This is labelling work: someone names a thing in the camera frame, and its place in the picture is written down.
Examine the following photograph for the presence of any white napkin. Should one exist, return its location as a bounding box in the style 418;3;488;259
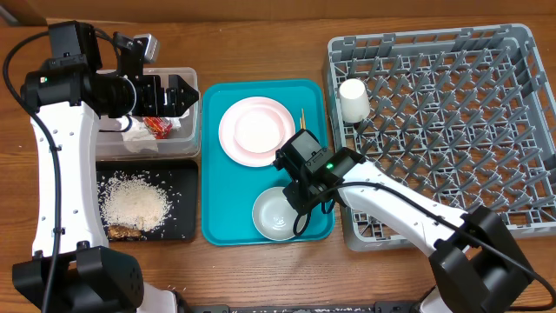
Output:
169;109;190;131
122;117;158;153

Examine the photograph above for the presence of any red wrapper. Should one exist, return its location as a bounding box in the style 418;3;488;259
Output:
143;117;173;139

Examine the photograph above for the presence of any grey bowl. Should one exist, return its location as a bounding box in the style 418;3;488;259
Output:
252;187;298;241

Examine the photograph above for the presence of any small pink plate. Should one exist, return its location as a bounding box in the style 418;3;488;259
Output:
234;107;285;154

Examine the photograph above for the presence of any large pink plate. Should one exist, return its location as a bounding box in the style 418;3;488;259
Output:
219;97;296;167

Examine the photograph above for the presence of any rice pile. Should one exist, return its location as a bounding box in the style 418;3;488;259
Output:
97;170;182;240

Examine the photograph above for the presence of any cream cup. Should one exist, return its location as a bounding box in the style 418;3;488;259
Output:
339;78;370;123

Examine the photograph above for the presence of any brown food scrap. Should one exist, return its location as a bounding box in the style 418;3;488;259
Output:
108;225;142;241

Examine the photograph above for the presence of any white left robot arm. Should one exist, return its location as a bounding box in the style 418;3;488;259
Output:
12;66;191;312

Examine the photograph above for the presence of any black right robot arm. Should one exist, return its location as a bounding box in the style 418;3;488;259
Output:
275;143;537;312

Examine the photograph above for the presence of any grey dishwasher rack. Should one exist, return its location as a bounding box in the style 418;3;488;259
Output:
325;23;555;238

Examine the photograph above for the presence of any black right motor box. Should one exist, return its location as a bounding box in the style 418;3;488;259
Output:
273;129;333;176

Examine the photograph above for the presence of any clear plastic bin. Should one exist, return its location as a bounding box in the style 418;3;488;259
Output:
95;67;202;160

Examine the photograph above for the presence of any black plastic tray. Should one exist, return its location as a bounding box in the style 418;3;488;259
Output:
96;159;198;241

